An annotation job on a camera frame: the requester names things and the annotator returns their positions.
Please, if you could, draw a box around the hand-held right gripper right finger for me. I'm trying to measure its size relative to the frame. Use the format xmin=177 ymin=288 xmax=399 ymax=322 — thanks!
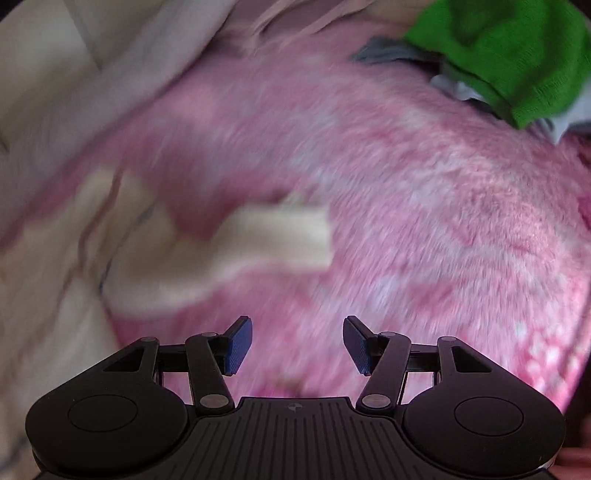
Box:
xmin=342 ymin=316 xmax=492 ymax=411

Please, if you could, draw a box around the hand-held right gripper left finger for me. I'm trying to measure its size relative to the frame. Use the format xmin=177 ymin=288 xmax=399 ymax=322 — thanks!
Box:
xmin=99 ymin=316 xmax=254 ymax=413

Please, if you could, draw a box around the cream fluffy sweater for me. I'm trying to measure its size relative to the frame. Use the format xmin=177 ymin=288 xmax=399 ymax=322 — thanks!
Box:
xmin=0 ymin=166 xmax=334 ymax=416

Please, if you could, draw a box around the pink rose blanket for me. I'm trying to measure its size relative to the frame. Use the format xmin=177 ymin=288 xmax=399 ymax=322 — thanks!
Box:
xmin=0 ymin=18 xmax=591 ymax=416

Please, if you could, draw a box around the light blue garment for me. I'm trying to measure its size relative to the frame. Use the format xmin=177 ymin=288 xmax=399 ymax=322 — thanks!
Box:
xmin=429 ymin=65 xmax=583 ymax=146

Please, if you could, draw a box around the lilac striped quilt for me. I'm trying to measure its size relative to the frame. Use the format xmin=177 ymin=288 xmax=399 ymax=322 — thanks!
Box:
xmin=0 ymin=0 xmax=241 ymax=153

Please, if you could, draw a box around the purple pillow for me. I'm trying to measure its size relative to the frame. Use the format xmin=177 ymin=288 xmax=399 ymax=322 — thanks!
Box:
xmin=217 ymin=0 xmax=384 ymax=49

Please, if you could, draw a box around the green knit sweater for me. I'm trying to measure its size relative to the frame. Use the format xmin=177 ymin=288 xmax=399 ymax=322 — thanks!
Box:
xmin=404 ymin=0 xmax=589 ymax=131

